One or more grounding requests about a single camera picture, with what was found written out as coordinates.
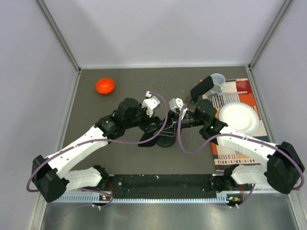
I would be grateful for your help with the grey metal phone stand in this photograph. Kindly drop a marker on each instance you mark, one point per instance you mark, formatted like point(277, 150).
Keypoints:
point(191, 104)

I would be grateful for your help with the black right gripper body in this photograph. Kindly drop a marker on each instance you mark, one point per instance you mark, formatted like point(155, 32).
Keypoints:
point(174, 129)

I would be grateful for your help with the grey slotted cable duct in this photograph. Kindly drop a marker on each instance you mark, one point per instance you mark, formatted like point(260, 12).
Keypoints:
point(100, 198)

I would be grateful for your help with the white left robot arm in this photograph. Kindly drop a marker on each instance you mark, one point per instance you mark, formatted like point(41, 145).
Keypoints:
point(53, 175)

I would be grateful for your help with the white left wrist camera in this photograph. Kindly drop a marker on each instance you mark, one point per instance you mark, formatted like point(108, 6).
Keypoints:
point(150, 104)

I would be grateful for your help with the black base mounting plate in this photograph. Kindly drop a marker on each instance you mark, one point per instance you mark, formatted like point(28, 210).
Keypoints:
point(168, 186)

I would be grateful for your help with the colourful patchwork placemat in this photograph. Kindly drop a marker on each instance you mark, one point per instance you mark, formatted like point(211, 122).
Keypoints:
point(225, 157)

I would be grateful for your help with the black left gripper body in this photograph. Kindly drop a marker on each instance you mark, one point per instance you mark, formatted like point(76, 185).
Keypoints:
point(144, 121)

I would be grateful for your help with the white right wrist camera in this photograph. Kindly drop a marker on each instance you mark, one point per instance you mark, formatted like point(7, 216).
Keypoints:
point(175, 105)

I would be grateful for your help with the black smartphone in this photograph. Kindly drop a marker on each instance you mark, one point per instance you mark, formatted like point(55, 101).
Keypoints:
point(149, 133)
point(204, 86)

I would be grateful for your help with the black camera stand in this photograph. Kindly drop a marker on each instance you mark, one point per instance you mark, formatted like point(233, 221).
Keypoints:
point(166, 141)

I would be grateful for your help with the white plate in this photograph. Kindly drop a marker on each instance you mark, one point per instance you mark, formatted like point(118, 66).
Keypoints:
point(240, 117)

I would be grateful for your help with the pink handled spoon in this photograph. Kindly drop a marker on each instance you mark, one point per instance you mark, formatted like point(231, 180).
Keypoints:
point(234, 93)

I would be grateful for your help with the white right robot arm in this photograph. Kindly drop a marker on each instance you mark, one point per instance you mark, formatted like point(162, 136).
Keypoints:
point(277, 165)

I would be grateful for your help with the light blue ceramic cup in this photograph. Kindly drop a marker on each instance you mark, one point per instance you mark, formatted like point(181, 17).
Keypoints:
point(218, 83)

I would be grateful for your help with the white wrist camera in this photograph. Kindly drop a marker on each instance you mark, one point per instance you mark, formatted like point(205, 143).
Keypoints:
point(150, 104)
point(175, 105)

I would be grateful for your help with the orange bowl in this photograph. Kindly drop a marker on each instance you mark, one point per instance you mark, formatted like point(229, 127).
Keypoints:
point(105, 86)

